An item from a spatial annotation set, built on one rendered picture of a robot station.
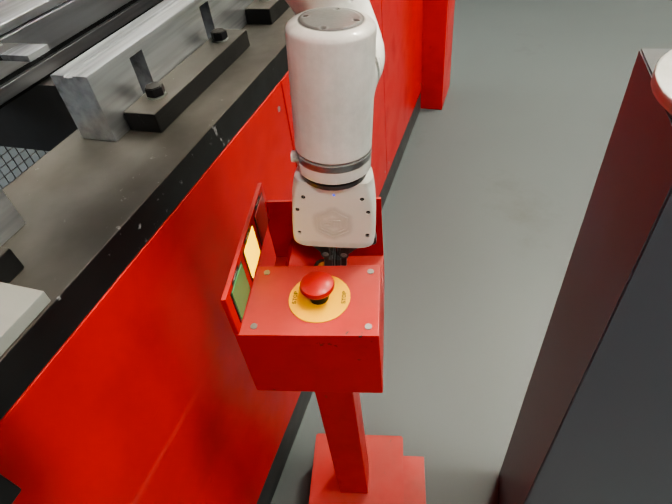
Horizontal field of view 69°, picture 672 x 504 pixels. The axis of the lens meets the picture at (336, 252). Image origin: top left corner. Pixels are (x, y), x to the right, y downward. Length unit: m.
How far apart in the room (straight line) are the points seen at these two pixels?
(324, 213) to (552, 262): 1.26
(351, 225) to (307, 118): 0.15
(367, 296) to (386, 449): 0.67
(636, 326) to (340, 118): 0.34
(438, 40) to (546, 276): 1.18
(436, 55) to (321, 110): 1.94
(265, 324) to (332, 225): 0.14
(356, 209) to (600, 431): 0.41
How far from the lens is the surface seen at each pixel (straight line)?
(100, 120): 0.76
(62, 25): 1.06
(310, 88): 0.48
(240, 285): 0.55
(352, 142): 0.51
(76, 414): 0.62
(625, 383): 0.63
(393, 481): 1.17
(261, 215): 0.64
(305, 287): 0.55
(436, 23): 2.36
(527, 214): 1.92
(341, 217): 0.57
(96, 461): 0.67
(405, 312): 1.55
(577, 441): 0.75
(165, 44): 0.86
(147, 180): 0.66
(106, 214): 0.63
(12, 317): 0.35
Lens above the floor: 1.21
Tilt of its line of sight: 44 degrees down
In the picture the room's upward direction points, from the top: 8 degrees counter-clockwise
